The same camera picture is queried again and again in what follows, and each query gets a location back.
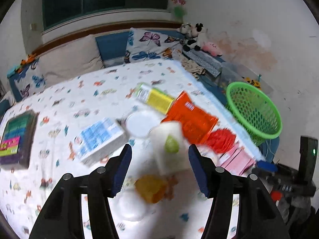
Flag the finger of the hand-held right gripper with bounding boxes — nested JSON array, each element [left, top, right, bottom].
[[251, 167, 294, 192], [257, 160, 279, 173]]

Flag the small spotted plush toy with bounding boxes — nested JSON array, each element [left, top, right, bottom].
[[177, 24, 193, 36]]

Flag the beige cushion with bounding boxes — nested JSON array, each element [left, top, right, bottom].
[[37, 33, 104, 85]]

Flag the white printed blanket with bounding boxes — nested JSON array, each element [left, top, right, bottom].
[[0, 60, 262, 239]]

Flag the white round plastic lid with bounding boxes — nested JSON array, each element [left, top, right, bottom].
[[125, 111, 161, 138]]

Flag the blue and white milk carton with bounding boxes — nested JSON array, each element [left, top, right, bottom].
[[73, 118, 129, 168]]

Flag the black and white cow plush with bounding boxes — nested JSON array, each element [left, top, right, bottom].
[[183, 24, 208, 51]]

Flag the clear plastic storage box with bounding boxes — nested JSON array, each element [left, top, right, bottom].
[[219, 62, 272, 92]]

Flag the orange toy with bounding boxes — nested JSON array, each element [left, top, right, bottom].
[[21, 53, 38, 66]]

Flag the colourful hanging decoration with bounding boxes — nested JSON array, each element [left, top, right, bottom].
[[169, 0, 187, 18]]

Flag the brown wooden ledge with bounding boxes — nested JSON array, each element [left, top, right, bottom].
[[30, 21, 187, 55]]

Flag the pink plush toy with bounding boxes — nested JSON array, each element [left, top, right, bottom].
[[201, 41, 223, 56]]

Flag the white plastic cup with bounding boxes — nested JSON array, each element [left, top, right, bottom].
[[117, 192, 147, 222]]

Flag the beige patterned clothes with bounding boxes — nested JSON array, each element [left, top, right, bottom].
[[179, 55, 207, 80]]

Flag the orange snack packet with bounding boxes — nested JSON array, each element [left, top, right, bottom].
[[161, 91, 219, 145]]

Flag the teal toy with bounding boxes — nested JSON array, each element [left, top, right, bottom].
[[6, 65, 22, 77]]

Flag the blue and white patterned cloth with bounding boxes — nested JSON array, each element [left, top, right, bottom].
[[183, 48, 223, 76]]

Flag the red mesh ball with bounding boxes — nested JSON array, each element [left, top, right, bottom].
[[206, 127, 237, 155]]

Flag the white carton with green drop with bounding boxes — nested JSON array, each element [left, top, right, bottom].
[[150, 121, 191, 176]]

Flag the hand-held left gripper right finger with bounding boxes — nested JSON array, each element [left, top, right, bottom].
[[188, 144, 291, 239]]

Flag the yellow and green box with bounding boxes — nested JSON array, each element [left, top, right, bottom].
[[135, 83, 175, 114]]

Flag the pink packet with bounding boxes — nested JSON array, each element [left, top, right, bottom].
[[219, 146, 257, 176]]

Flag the green plastic mesh basket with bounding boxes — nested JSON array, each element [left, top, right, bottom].
[[225, 82, 283, 146]]

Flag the person's right hand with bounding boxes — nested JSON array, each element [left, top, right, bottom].
[[278, 196, 312, 219]]

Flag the small butterfly print pillow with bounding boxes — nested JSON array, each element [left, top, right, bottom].
[[14, 57, 48, 100]]

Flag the orange translucent plastic piece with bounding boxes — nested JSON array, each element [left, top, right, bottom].
[[135, 175, 178, 204]]

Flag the blue padded mat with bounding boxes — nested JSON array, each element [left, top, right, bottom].
[[95, 31, 130, 68]]

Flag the yellow toy vehicle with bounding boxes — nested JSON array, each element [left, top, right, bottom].
[[243, 76, 262, 90]]

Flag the large butterfly print pillow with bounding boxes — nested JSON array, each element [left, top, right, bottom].
[[125, 28, 186, 64]]

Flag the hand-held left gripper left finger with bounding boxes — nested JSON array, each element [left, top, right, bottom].
[[29, 144, 132, 239]]

